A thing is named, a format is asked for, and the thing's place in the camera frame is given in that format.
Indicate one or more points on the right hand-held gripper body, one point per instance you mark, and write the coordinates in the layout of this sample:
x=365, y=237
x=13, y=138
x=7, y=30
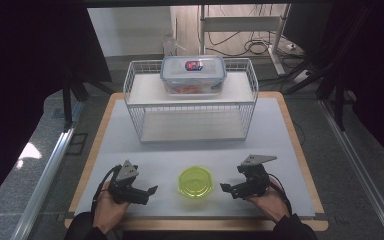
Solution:
x=253, y=181

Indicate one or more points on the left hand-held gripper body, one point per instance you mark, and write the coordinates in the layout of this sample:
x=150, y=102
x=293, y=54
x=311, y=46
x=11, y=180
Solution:
x=126, y=190

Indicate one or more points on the green round plastic container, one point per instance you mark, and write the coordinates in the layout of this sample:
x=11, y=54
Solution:
x=195, y=181

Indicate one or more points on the clear rectangular food container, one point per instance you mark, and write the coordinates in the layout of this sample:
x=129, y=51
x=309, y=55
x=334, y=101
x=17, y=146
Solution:
x=193, y=75

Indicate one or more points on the person's left hand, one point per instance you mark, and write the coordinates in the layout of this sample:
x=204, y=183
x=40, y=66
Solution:
x=108, y=211

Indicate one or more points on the person's right hand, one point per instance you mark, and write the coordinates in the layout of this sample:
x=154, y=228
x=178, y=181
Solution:
x=270, y=205

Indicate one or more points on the white table mat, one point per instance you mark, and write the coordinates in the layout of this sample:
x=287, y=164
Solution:
x=166, y=156

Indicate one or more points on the black floor grate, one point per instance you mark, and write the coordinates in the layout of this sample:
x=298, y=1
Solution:
x=77, y=143

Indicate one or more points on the black metal stand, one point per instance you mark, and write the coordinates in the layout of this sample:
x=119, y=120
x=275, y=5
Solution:
x=339, y=100
x=67, y=100

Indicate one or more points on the white power strip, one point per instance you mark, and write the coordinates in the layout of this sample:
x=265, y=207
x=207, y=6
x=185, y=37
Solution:
x=302, y=76

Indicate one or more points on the clear plastic bottle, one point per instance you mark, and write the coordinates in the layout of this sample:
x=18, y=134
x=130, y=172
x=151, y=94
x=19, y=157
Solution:
x=168, y=45

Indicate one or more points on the dark curtain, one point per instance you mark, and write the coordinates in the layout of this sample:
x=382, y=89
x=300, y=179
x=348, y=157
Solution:
x=376, y=66
x=20, y=83

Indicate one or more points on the aluminium floor rail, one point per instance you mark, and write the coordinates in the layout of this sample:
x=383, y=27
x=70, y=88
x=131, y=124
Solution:
x=43, y=180
x=363, y=173

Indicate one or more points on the white metal desk frame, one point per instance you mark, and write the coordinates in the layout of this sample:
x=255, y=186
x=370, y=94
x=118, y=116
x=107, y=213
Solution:
x=240, y=24

